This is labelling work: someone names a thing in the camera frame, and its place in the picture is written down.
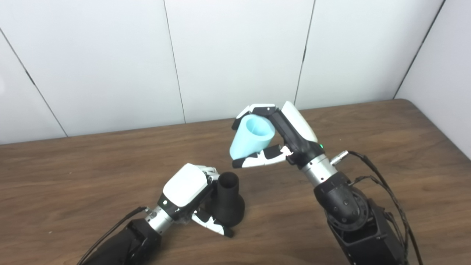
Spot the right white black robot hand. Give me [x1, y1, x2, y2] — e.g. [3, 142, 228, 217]
[231, 101, 326, 170]

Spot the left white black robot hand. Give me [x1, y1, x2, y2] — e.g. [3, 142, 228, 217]
[157, 163, 234, 238]

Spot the black funnel-shaped nozzle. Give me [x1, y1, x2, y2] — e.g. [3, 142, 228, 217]
[212, 172, 245, 227]

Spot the light-blue short hose tube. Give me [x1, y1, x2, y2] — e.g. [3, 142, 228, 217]
[230, 114, 276, 161]

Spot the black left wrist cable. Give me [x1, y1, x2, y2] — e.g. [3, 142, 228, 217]
[77, 207, 148, 265]

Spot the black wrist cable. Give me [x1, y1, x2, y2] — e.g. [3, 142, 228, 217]
[330, 150, 424, 265]
[77, 207, 148, 265]

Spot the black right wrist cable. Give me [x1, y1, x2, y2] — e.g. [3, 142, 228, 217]
[330, 150, 424, 265]

